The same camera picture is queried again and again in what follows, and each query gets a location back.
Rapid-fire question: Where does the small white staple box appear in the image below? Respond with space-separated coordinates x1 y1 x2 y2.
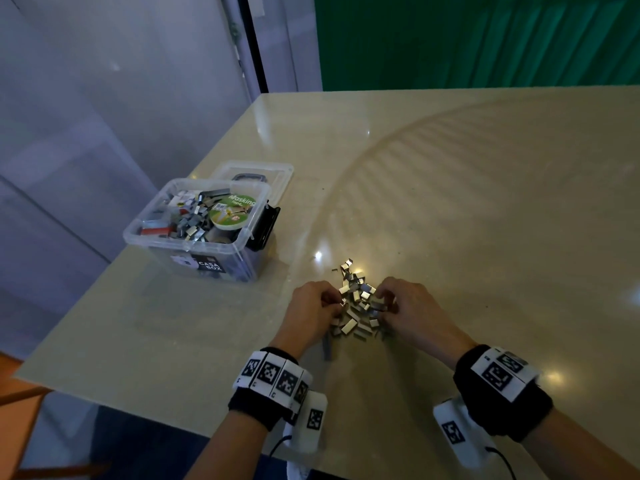
165 193 199 214

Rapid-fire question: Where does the person's right hand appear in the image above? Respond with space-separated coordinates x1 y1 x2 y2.
375 277 479 371

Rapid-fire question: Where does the black window post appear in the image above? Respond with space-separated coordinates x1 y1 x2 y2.
235 0 269 96

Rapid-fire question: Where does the orange chair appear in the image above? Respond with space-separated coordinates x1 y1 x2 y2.
0 353 106 480

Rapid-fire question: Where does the transparent box lid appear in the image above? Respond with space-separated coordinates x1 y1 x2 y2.
205 159 295 206

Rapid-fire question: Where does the person's right forearm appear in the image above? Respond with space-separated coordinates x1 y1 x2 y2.
522 409 640 480

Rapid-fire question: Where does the black camera cable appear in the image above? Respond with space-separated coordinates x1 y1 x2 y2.
265 433 296 461
485 447 519 480

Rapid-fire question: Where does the green curtain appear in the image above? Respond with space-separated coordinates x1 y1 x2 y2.
313 0 640 93

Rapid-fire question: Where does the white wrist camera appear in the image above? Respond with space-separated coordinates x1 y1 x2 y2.
432 397 496 470
282 391 329 458

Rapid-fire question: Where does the pile of metal staple strips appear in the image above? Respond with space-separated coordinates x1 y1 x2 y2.
320 257 393 361

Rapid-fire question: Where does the transparent storage box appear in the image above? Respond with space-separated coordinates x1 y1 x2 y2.
123 175 281 284

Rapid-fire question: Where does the person's left hand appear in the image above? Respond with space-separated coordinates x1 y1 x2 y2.
270 281 346 361

